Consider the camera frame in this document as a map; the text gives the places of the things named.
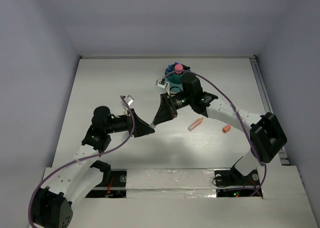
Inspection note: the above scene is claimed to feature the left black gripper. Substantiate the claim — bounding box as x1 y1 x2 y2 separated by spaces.
104 109 154 137

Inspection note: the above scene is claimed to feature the orange pencil shaped case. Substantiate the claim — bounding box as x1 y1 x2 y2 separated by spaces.
187 117 204 131

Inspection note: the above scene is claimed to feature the orange eraser cap right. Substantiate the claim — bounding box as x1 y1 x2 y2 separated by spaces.
222 125 231 133

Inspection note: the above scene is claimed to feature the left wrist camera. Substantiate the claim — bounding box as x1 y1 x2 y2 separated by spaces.
120 95 134 114

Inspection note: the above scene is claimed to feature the green pencil shaped case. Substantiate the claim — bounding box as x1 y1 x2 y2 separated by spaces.
149 123 156 129

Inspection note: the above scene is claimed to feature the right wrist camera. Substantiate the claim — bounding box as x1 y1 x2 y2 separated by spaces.
155 79 170 95

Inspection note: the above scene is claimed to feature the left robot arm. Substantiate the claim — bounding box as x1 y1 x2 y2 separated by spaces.
28 106 155 228

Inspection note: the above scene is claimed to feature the pink capped bottle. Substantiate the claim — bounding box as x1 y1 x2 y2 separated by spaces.
174 63 184 75

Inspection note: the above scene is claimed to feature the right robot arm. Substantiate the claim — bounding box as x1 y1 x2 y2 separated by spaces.
151 73 288 184

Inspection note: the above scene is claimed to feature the teal round pen holder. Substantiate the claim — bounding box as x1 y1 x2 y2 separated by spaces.
165 64 191 92

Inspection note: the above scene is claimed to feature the white foil front board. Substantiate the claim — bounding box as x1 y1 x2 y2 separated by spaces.
125 169 217 199

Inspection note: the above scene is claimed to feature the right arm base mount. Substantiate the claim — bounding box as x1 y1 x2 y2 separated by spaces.
211 160 263 198

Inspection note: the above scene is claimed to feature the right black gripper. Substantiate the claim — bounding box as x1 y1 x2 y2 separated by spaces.
153 92 193 125

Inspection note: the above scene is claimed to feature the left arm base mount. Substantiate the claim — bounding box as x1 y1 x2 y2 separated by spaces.
86 161 127 199

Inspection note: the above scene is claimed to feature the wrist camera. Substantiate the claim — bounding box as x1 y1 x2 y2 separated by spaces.
120 95 134 114
155 79 170 95

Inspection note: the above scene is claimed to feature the blue spray bottle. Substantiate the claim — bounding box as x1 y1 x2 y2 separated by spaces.
167 65 174 73

